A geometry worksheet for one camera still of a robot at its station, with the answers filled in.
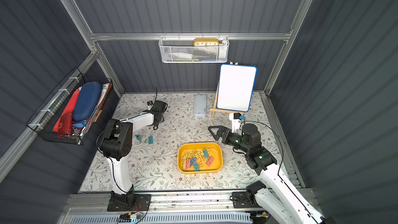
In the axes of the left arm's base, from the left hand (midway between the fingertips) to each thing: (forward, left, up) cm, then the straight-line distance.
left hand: (156, 117), depth 101 cm
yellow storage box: (-26, -28, -3) cm, 38 cm away
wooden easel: (+4, -39, +3) cm, 40 cm away
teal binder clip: (-32, -27, -2) cm, 42 cm away
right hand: (-23, -37, +22) cm, 49 cm away
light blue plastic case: (+13, -29, -3) cm, 31 cm away
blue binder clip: (-28, -25, -2) cm, 38 cm away
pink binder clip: (-28, -35, -2) cm, 45 cm away
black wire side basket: (-25, +33, +31) cm, 52 cm away
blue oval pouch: (-10, +24, +29) cm, 39 cm away
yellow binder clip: (-25, -21, -2) cm, 33 cm away
